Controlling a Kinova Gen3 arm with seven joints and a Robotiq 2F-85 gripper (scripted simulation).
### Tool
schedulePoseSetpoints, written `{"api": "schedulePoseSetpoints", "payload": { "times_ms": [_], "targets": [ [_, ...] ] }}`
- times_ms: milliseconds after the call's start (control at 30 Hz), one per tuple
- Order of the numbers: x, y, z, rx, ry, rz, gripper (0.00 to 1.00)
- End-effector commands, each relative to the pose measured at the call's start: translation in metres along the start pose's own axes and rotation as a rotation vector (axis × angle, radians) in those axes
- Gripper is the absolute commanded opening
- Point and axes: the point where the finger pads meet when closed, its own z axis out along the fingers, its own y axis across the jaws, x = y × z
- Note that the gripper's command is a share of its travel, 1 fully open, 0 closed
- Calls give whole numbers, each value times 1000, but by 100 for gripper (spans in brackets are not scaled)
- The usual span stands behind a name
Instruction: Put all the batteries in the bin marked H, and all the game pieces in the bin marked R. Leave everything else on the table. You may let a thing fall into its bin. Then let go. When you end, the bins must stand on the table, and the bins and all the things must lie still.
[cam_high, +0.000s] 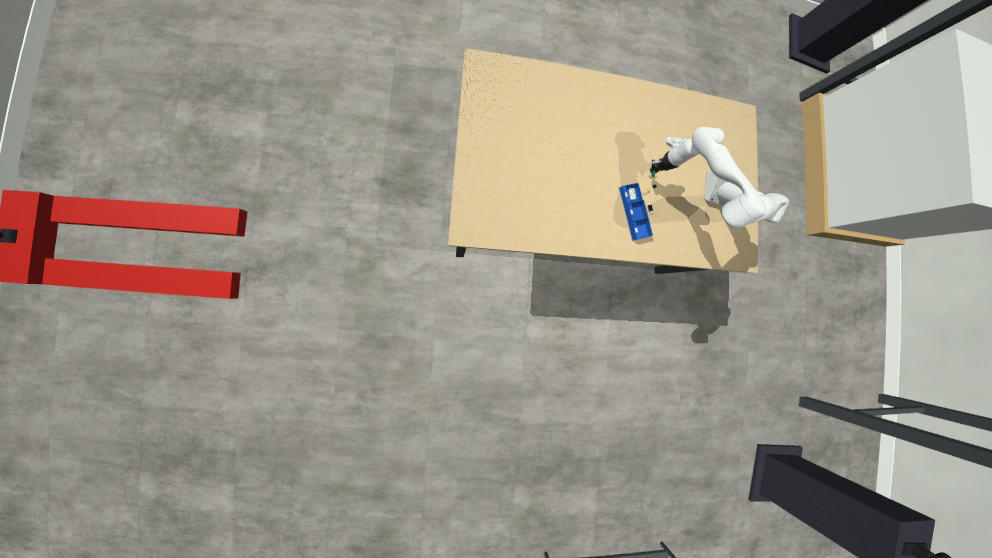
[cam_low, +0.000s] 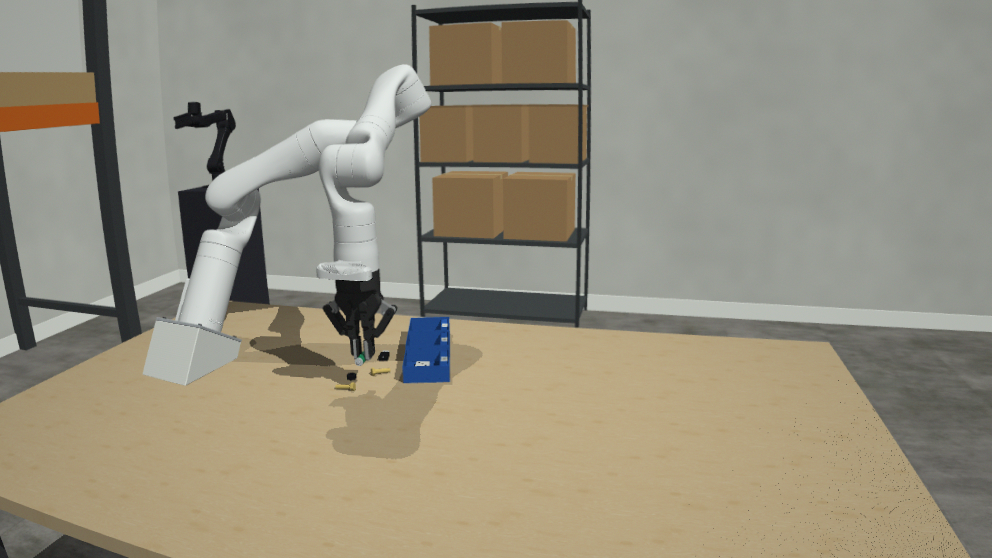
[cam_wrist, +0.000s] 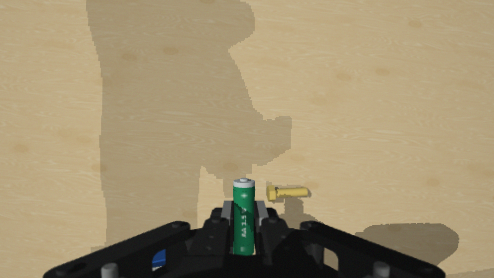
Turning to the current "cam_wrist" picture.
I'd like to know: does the yellow hex-head bolt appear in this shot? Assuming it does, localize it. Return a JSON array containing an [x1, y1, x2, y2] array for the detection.
[[267, 185, 308, 202]]

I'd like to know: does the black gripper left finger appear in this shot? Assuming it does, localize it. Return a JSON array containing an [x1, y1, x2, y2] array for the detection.
[[42, 200, 234, 278]]

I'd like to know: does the green aa battery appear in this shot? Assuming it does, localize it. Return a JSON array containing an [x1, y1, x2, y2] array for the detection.
[[233, 178, 255, 255]]

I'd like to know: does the blue three-compartment bin rack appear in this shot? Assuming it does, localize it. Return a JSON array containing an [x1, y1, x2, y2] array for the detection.
[[152, 249, 166, 267]]

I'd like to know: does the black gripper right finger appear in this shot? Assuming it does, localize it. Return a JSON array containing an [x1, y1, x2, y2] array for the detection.
[[254, 200, 446, 278]]

